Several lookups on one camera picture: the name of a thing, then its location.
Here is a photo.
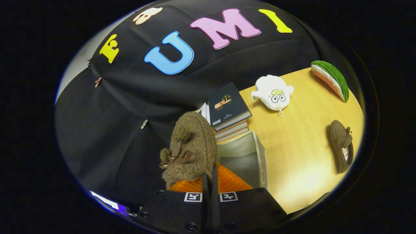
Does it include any white plush toy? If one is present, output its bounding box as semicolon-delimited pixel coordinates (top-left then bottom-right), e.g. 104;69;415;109
251;75;294;117

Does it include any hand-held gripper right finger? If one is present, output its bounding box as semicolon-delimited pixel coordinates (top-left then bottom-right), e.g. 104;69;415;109
211;163;288;234

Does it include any brown fuzzy slipper shoe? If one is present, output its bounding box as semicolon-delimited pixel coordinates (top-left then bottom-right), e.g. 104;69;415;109
330;120;355;174
159;111;217;189

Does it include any brown hardcover book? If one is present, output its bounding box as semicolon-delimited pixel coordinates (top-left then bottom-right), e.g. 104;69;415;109
214;119;249;136

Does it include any watermelon slice plush toy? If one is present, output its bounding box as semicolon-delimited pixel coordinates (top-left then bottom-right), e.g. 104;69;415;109
310;60;350;102

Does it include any black cover book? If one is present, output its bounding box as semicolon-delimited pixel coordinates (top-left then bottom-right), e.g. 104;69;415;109
208;82;252;132

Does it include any white picture cover book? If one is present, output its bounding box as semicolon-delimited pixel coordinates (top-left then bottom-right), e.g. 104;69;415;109
198;103;211;124

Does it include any tan hardcover book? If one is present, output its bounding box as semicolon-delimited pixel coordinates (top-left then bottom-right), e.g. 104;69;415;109
216;127;250;143

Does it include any grey and cream storage box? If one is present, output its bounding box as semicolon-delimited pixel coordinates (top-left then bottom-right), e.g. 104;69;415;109
216;131;269;190

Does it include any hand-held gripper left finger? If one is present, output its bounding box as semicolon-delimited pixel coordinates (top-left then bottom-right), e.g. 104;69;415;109
138;174;210;234

